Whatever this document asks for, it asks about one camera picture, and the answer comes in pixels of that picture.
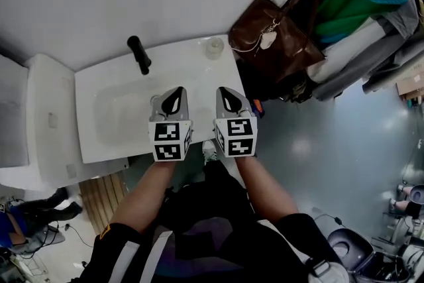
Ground white bag tag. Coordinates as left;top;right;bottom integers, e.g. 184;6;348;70
259;30;277;50

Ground small clear bottle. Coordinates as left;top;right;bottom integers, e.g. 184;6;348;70
205;36;226;62

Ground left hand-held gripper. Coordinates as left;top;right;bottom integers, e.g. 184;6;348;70
147;86;194;163

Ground person's right forearm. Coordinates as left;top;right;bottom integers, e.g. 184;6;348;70
235;156;301;222

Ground black faucet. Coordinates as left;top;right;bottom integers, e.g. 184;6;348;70
127;34;153;76

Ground orange blue small item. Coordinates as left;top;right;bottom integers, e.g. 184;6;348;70
251;99;266;119

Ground person's black top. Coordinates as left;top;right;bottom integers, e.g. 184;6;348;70
70;160;349;283

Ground person's white shoe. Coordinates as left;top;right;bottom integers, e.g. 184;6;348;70
201;139;218;162

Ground dark grey chair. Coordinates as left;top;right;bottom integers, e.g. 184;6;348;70
327;227;413;283

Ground wooden slatted panel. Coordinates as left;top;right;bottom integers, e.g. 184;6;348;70
78;171;129;237

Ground black office chair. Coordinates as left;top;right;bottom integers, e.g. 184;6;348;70
408;184;424;207

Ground black floor cable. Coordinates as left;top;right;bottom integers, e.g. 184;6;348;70
64;223;96;249

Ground dark grey garment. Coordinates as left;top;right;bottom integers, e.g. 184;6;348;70
362;52;424;95

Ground white wash basin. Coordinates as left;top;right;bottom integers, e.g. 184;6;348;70
74;33;248;165

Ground brown leather bag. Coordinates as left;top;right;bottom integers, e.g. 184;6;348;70
228;0;328;84

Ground person's left forearm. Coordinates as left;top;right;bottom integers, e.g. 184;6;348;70
110;160;177;233

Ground white garment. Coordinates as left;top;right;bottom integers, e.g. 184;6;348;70
310;21;392;84

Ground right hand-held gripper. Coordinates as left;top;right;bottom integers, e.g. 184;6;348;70
213;86;259;160

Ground cardboard box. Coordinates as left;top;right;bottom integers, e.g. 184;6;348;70
395;74;424;97

